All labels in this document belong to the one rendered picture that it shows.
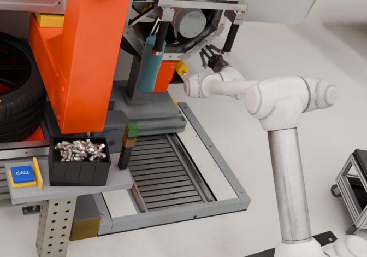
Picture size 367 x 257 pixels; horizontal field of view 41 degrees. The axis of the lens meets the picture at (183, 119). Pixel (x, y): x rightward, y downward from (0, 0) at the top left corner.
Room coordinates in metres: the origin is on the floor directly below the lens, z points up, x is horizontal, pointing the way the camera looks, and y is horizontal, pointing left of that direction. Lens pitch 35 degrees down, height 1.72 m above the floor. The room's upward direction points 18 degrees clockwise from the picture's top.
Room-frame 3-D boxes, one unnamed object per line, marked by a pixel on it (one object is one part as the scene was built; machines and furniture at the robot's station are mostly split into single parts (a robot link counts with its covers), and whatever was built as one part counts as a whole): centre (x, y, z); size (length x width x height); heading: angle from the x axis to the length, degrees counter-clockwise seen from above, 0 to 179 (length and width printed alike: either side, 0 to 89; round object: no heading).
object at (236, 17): (2.01, -0.07, 0.93); 0.09 x 0.05 x 0.05; 35
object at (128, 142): (1.38, 0.17, 0.59); 0.04 x 0.04 x 0.04; 35
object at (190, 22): (2.02, 0.15, 0.85); 0.21 x 0.14 x 0.14; 35
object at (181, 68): (2.23, 0.15, 0.51); 0.29 x 0.06 x 0.06; 35
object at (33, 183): (1.17, 0.47, 0.45); 0.08 x 0.08 x 0.01; 35
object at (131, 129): (1.38, 0.17, 0.64); 0.04 x 0.04 x 0.04; 35
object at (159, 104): (2.22, 0.28, 0.32); 0.40 x 0.30 x 0.28; 125
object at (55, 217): (1.25, 0.35, 0.21); 0.10 x 0.10 x 0.42; 35
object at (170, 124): (2.22, 0.28, 0.13); 0.50 x 0.36 x 0.10; 125
